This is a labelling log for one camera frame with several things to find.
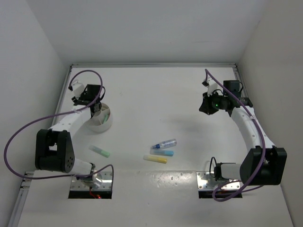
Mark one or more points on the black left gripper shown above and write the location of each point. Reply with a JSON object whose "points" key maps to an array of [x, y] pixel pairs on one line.
{"points": [[75, 100]]}

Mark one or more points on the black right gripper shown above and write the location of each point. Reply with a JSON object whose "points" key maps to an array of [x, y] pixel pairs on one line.
{"points": [[205, 107]]}

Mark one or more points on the clear blue-capped glue bottle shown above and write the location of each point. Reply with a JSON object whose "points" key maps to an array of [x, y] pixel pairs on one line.
{"points": [[165, 144]]}

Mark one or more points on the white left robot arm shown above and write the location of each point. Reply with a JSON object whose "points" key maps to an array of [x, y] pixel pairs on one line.
{"points": [[54, 148]]}

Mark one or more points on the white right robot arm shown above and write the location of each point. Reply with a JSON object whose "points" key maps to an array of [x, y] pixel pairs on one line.
{"points": [[264, 163]]}

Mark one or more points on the green marker in organizer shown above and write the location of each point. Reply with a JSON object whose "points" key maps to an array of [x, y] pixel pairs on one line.
{"points": [[106, 118]]}

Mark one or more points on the white round divided organizer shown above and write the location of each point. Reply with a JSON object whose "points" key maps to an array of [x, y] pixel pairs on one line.
{"points": [[96, 124]]}

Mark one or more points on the green highlighter marker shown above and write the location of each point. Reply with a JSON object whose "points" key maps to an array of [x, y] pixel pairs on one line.
{"points": [[99, 151]]}

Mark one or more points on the blue highlighter marker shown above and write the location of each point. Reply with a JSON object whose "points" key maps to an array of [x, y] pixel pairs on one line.
{"points": [[162, 152]]}

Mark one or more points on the yellow highlighter marker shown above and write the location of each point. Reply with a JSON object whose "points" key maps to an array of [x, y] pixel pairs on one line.
{"points": [[155, 159]]}

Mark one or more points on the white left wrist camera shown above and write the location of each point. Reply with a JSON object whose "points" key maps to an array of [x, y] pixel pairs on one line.
{"points": [[77, 88]]}

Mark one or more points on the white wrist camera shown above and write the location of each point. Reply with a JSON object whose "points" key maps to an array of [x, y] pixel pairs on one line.
{"points": [[77, 88], [211, 86]]}

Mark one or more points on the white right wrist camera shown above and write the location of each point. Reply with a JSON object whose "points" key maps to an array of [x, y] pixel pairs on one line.
{"points": [[211, 86]]}

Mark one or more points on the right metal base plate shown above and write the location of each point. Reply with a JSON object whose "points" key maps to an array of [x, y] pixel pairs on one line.
{"points": [[207, 183]]}

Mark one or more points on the metal base plate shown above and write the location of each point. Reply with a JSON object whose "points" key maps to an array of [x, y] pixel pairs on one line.
{"points": [[99, 182], [207, 183]]}

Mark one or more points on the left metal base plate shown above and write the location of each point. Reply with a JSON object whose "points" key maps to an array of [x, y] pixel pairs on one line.
{"points": [[99, 182]]}

